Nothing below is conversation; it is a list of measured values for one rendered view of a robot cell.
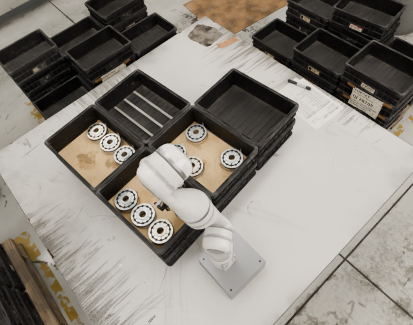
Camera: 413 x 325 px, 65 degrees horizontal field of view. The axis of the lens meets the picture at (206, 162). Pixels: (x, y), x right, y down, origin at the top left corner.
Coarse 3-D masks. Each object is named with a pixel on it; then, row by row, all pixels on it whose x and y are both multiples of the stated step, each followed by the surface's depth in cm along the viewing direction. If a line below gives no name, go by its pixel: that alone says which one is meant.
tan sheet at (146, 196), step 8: (136, 176) 148; (128, 184) 147; (136, 184) 146; (144, 192) 144; (112, 200) 143; (144, 200) 142; (152, 200) 142; (128, 216) 139; (144, 216) 138; (160, 216) 137; (168, 216) 137; (176, 224) 135; (144, 232) 134; (160, 232) 134; (160, 248) 130
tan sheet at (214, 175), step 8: (184, 136) 157; (208, 136) 156; (184, 144) 155; (192, 144) 154; (200, 144) 154; (208, 144) 153; (216, 144) 153; (224, 144) 152; (192, 152) 152; (200, 152) 152; (208, 152) 151; (216, 152) 151; (208, 160) 149; (216, 160) 149; (208, 168) 147; (216, 168) 146; (208, 176) 145; (216, 176) 144; (224, 176) 144; (208, 184) 143; (216, 184) 142
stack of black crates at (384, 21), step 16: (352, 0) 245; (368, 0) 237; (384, 0) 230; (336, 16) 232; (352, 16) 223; (368, 16) 236; (384, 16) 234; (400, 16) 227; (336, 32) 243; (352, 32) 231; (368, 32) 225; (384, 32) 219
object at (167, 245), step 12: (120, 168) 140; (108, 180) 137; (96, 192) 135; (204, 192) 130; (108, 204) 131; (120, 216) 128; (132, 228) 125; (180, 228) 123; (144, 240) 122; (168, 240) 121; (156, 252) 120
